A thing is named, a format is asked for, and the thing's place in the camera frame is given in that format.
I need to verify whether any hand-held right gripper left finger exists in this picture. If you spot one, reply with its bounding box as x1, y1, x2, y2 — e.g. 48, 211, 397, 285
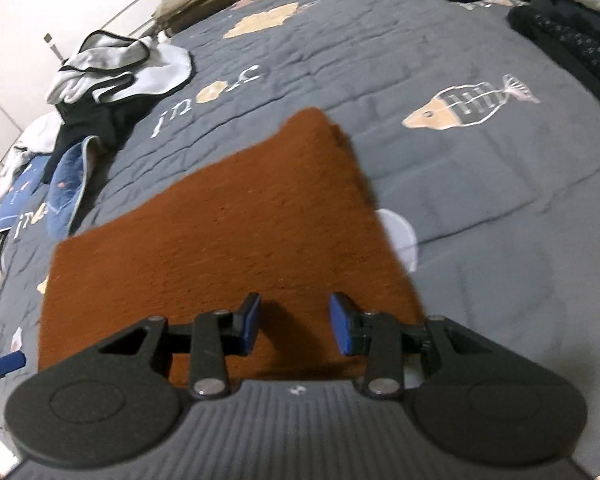
97, 292, 263, 401

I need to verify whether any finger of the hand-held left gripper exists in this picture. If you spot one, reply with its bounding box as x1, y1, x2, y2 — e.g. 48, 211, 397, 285
0, 351, 27, 386

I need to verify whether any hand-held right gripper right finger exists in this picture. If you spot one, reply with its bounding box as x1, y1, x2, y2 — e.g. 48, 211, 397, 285
329, 292, 501, 401

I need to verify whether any rust brown sweater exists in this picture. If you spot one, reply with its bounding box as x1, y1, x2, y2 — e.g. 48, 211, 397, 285
37, 107, 426, 391

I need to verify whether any blue printed pillow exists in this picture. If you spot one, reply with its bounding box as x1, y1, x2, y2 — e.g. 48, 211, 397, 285
0, 152, 56, 246

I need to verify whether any blue quilted cloth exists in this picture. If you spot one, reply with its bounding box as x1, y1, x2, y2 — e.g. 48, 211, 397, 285
45, 135, 106, 241

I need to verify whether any light grey hoodie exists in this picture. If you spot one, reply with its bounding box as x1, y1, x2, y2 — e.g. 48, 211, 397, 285
0, 110, 63, 206

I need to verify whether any white black-trimmed garment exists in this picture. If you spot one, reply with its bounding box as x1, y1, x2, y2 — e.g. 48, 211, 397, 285
47, 31, 193, 106

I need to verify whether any black dotted folded garment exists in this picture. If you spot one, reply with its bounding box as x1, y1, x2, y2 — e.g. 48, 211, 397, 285
507, 0, 600, 123

